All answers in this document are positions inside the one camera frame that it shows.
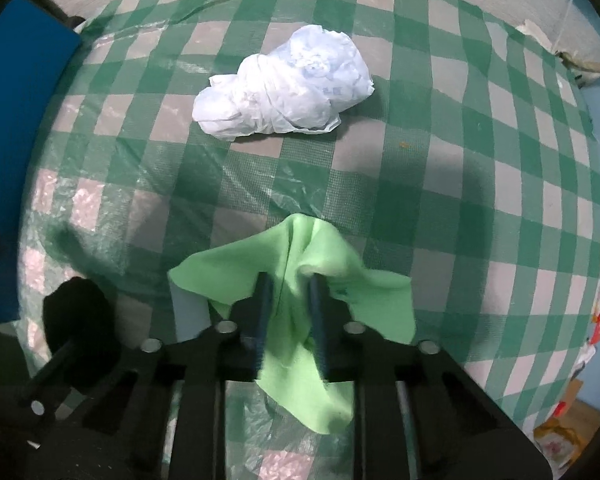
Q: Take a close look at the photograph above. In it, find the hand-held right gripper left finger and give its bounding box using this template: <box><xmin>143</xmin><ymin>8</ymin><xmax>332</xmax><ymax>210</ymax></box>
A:
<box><xmin>55</xmin><ymin>272</ymin><xmax>277</xmax><ymax>480</ymax></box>

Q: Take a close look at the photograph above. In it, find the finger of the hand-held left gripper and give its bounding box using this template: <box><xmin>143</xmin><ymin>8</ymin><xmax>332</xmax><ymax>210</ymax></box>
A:
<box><xmin>22</xmin><ymin>340</ymin><xmax>81</xmax><ymax>417</ymax></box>

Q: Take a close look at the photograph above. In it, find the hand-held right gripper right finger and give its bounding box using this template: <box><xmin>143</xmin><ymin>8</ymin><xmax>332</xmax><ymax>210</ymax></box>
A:
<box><xmin>307</xmin><ymin>275</ymin><xmax>552</xmax><ymax>480</ymax></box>

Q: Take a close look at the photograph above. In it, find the light green cloth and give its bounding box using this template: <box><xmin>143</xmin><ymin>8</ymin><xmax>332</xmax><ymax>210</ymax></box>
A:
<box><xmin>167</xmin><ymin>212</ymin><xmax>417</xmax><ymax>436</ymax></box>

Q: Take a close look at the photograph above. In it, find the black cloth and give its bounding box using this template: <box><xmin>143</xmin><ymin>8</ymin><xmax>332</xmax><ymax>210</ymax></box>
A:
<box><xmin>41</xmin><ymin>277</ymin><xmax>122</xmax><ymax>392</ymax></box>

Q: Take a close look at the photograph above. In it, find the blue cardboard box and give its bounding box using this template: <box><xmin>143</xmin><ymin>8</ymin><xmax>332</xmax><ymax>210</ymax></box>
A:
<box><xmin>0</xmin><ymin>0</ymin><xmax>84</xmax><ymax>327</ymax></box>

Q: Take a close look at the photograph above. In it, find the white foam block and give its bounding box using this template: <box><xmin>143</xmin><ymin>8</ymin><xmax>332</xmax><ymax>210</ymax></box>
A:
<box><xmin>171</xmin><ymin>282</ymin><xmax>217</xmax><ymax>347</ymax></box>

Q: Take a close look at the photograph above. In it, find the green checked tablecloth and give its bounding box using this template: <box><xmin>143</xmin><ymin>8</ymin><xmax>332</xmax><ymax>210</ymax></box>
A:
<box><xmin>17</xmin><ymin>0</ymin><xmax>600</xmax><ymax>480</ymax></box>

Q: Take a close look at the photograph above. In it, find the white plastic bag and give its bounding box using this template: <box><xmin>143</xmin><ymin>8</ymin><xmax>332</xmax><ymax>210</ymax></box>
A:
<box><xmin>192</xmin><ymin>23</ymin><xmax>376</xmax><ymax>142</ymax></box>

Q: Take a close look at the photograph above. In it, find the wrapped insulated hose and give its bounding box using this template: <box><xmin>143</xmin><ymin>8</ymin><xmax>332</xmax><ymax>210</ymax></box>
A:
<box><xmin>554</xmin><ymin>47</ymin><xmax>600</xmax><ymax>80</ymax></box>

